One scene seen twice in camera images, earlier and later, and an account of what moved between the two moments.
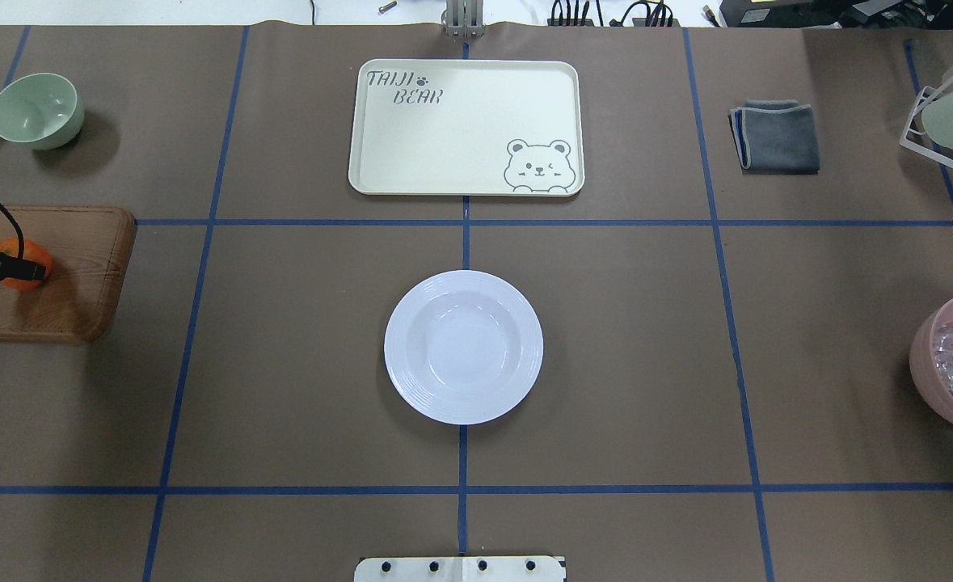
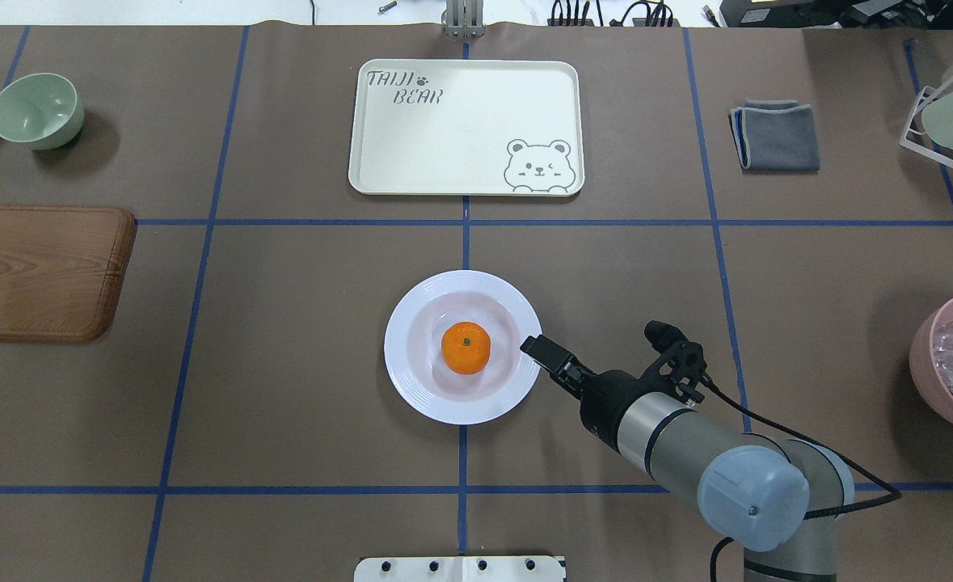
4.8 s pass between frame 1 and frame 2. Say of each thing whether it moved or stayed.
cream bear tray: stayed
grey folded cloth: stayed
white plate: stayed
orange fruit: moved
